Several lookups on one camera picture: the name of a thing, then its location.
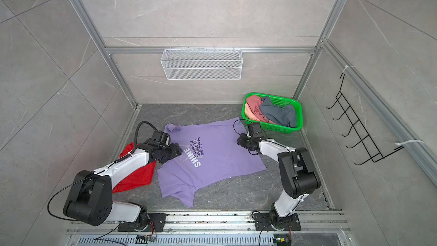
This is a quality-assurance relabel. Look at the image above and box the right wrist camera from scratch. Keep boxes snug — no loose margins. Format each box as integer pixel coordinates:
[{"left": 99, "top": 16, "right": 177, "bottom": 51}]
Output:
[{"left": 248, "top": 122, "right": 266, "bottom": 138}]

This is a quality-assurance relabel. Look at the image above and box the black wire hook rack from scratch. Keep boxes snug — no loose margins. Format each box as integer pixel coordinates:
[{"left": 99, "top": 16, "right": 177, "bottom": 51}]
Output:
[{"left": 326, "top": 74, "right": 404, "bottom": 166}]

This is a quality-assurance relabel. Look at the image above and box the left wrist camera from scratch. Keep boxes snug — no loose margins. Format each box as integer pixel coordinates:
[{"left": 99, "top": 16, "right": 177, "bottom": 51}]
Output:
[{"left": 149, "top": 131, "right": 171, "bottom": 146}]

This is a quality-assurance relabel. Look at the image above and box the pink t shirt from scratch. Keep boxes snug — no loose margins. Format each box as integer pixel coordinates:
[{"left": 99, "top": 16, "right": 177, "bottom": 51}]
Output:
[{"left": 244, "top": 95, "right": 273, "bottom": 124}]

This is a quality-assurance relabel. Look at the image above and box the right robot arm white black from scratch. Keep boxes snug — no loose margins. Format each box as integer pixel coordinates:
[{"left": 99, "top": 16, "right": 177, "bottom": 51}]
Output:
[{"left": 237, "top": 134, "right": 321, "bottom": 231}]

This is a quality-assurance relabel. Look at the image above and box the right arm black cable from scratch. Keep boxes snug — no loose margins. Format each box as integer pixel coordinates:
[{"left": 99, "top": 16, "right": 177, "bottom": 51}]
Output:
[{"left": 233, "top": 118, "right": 250, "bottom": 136}]

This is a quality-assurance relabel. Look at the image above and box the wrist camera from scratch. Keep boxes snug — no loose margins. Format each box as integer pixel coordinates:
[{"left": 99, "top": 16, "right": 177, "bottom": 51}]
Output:
[
  {"left": 248, "top": 122, "right": 266, "bottom": 138},
  {"left": 149, "top": 131, "right": 171, "bottom": 146}
]

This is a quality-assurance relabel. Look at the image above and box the white wire mesh shelf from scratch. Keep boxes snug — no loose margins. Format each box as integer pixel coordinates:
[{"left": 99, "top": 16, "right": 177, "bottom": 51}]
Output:
[{"left": 160, "top": 49, "right": 244, "bottom": 80}]

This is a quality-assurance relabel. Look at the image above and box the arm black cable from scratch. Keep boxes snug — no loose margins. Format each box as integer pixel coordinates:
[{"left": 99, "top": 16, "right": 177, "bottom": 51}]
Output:
[
  {"left": 132, "top": 121, "right": 159, "bottom": 151},
  {"left": 233, "top": 118, "right": 250, "bottom": 136}
]

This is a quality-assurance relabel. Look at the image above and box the red folded t shirt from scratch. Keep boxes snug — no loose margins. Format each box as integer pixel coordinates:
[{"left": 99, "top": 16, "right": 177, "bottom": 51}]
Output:
[{"left": 112, "top": 157, "right": 157, "bottom": 193}]

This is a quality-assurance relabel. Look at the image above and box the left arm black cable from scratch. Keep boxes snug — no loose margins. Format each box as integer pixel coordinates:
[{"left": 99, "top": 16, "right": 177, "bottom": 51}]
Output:
[{"left": 132, "top": 121, "right": 159, "bottom": 151}]

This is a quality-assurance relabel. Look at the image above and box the purple t shirt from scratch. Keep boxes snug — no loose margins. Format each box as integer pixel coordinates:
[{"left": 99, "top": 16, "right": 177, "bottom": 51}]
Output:
[{"left": 157, "top": 117, "right": 266, "bottom": 207}]

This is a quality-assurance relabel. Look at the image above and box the dark grey t shirt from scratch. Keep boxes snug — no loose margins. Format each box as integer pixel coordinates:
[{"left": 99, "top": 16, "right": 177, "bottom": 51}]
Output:
[{"left": 259, "top": 96, "right": 297, "bottom": 128}]

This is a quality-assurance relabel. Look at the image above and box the green plastic basket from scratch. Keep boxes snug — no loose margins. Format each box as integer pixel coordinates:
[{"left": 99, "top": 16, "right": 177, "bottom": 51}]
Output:
[{"left": 241, "top": 93, "right": 303, "bottom": 134}]

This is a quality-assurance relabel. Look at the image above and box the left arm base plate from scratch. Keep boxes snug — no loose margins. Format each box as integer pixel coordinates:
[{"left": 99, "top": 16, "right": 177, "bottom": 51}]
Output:
[{"left": 117, "top": 213, "right": 167, "bottom": 232}]

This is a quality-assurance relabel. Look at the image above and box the aluminium mounting rail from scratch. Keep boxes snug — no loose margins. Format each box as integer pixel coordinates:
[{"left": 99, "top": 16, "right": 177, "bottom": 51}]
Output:
[{"left": 66, "top": 211, "right": 352, "bottom": 235}]

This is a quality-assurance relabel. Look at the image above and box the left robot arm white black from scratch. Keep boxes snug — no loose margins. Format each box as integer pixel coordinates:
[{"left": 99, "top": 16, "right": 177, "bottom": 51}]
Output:
[{"left": 63, "top": 143, "right": 182, "bottom": 230}]

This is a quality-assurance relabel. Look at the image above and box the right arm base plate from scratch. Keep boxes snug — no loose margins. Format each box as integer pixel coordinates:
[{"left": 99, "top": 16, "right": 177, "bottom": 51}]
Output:
[{"left": 251, "top": 211, "right": 302, "bottom": 231}]

